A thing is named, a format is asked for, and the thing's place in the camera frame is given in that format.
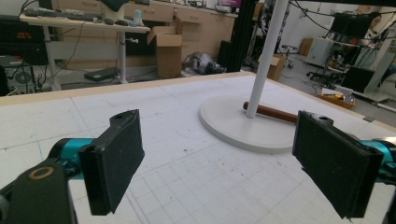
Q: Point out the white height-adjustable desk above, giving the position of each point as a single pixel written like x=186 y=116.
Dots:
x=77 y=25

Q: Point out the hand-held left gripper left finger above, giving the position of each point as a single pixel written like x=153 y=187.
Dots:
x=110 y=161

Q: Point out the small cardboard box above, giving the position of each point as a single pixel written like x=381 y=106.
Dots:
x=275 y=67

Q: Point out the white stand with round base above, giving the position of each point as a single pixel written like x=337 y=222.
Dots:
x=249 y=124

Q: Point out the light blue bottle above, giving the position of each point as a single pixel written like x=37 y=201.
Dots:
x=137 y=17

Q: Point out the white cabinet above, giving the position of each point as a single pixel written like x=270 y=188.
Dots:
x=319 y=51

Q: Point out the brown wooden rolling pin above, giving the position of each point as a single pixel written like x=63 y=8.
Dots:
x=274 y=112

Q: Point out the black monitor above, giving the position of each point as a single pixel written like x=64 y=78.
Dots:
x=353 y=25

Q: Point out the open cardboard box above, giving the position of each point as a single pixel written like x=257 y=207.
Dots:
x=168 y=49

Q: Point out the black computer keyboard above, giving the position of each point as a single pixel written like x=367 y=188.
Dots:
x=59 y=14

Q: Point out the grey backpack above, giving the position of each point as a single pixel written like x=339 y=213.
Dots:
x=202 y=63

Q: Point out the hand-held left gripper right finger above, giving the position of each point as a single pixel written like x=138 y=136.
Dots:
x=336 y=161

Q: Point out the computer tower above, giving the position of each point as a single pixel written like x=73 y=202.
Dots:
x=18 y=77

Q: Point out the yellow tray with small things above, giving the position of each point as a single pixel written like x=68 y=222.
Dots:
x=337 y=98

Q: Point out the black aluminium frame post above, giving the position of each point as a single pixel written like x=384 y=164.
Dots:
x=241 y=34

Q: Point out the black flat case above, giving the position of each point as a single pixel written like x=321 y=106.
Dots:
x=101 y=74

